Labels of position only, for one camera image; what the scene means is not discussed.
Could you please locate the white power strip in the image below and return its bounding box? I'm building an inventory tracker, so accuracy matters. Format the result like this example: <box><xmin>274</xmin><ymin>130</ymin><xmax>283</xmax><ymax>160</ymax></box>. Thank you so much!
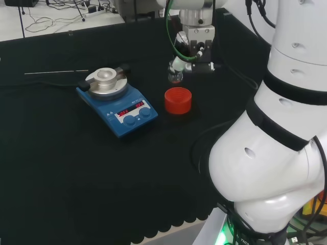
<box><xmin>85</xmin><ymin>6</ymin><xmax>106</xmax><ymax>18</ymax></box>

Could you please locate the green cable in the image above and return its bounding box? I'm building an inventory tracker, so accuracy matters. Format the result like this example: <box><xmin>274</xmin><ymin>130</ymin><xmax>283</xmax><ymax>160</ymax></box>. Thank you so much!
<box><xmin>164</xmin><ymin>0</ymin><xmax>199</xmax><ymax>62</ymax></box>

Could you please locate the yellow stop button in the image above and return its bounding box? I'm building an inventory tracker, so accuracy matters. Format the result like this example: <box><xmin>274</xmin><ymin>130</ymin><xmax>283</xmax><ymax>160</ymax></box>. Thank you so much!
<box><xmin>302</xmin><ymin>191</ymin><xmax>327</xmax><ymax>219</ymax></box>

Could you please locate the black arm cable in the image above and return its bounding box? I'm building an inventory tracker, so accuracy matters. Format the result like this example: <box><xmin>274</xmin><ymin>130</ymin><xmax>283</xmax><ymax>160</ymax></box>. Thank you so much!
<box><xmin>189</xmin><ymin>119</ymin><xmax>246</xmax><ymax>175</ymax></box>

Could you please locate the black bench cloth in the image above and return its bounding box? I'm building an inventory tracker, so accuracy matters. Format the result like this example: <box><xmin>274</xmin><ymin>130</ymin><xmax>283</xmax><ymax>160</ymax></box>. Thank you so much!
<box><xmin>0</xmin><ymin>7</ymin><xmax>272</xmax><ymax>245</ymax></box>

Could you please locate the red plastic flask ring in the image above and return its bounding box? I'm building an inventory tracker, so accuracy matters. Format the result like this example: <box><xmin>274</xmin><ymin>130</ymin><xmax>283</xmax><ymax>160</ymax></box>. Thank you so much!
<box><xmin>164</xmin><ymin>87</ymin><xmax>193</xmax><ymax>116</ymax></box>

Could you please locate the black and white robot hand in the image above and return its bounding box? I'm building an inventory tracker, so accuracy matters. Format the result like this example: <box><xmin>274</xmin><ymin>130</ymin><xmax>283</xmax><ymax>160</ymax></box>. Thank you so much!
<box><xmin>168</xmin><ymin>31</ymin><xmax>192</xmax><ymax>77</ymax></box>

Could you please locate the clear round-bottom glass flask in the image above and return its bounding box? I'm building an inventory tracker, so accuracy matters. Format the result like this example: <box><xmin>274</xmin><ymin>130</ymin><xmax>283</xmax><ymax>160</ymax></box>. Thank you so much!
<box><xmin>167</xmin><ymin>61</ymin><xmax>184</xmax><ymax>85</ymax></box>

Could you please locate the blue heater with steel plate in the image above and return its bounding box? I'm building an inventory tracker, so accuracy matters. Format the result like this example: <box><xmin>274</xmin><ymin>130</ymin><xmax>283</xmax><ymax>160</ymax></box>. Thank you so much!
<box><xmin>76</xmin><ymin>63</ymin><xmax>159</xmax><ymax>139</ymax></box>

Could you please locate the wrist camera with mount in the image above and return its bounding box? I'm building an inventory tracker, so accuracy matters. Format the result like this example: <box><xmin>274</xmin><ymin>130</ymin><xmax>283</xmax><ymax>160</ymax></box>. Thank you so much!
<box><xmin>184</xmin><ymin>25</ymin><xmax>216</xmax><ymax>74</ymax></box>

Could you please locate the thin metal probe rod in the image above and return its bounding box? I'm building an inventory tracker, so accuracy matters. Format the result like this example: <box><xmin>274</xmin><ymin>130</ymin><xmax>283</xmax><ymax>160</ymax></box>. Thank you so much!
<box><xmin>24</xmin><ymin>69</ymin><xmax>89</xmax><ymax>76</ymax></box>

